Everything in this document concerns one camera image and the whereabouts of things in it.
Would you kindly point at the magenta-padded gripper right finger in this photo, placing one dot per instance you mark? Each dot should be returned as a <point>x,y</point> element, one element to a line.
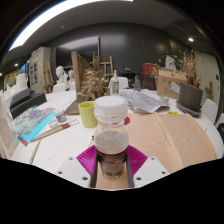
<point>151,170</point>

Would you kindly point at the small glass jar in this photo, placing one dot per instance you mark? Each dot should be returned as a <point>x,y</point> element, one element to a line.
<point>163,100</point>

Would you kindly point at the wooden easel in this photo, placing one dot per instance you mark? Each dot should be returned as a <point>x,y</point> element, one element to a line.
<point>47,78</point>
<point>106,68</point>

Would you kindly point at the wooden scraper with red band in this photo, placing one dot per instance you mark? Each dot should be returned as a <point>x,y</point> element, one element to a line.
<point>50,131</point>

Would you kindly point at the black wall screen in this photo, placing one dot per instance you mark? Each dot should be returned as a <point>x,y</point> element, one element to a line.
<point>71,53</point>

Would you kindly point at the brown cardboard box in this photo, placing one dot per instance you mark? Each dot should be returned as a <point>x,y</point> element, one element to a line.
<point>166,83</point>

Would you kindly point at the white plaster figure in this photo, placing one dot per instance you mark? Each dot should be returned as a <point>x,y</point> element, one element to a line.
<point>170,62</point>

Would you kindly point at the thin wooden stick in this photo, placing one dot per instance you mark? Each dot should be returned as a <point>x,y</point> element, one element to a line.
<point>35,152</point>

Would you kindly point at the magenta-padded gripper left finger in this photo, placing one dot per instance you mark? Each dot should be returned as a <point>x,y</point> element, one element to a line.
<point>71,170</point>

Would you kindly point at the white plaster bust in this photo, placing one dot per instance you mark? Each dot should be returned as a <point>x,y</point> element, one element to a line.
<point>61,74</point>
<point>71,75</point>

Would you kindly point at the small yellow tag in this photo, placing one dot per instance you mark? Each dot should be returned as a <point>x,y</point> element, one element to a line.
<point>172,112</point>

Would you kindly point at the clear white-capped drink bottle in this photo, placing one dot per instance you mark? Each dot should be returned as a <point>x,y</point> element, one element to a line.
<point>111,140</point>

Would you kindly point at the golden sculpture on wooden base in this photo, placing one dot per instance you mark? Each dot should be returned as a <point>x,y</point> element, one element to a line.
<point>91,86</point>

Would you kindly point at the yellow-green mug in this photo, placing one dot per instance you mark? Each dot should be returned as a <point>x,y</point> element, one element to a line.
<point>87,115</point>

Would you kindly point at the flat round red coaster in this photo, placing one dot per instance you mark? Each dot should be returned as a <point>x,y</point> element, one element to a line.
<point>127,120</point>

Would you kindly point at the beige cabinet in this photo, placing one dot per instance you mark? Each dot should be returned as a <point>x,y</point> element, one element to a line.
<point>38,66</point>

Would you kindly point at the long ceiling light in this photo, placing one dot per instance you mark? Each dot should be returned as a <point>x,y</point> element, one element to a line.
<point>50,15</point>

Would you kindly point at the grey newspaper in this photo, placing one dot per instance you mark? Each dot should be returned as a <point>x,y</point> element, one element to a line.
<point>143,101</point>

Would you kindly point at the white chair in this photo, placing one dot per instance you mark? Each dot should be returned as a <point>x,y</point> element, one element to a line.
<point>123,83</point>
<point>220,125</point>
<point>59,88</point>
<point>210,110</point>

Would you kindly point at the white canvas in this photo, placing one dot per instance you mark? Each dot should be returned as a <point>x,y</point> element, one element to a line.
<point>6,133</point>

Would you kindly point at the clear spray bottle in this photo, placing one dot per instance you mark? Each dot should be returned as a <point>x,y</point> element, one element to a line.
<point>115,85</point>

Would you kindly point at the small white-lidded paint jar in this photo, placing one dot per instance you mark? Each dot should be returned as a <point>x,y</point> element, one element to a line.
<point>60,116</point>

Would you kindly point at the black flat box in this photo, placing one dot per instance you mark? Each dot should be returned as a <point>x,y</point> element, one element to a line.
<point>30,105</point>
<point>20,97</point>

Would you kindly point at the red box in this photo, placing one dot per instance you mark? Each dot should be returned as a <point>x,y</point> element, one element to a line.
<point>148,68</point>

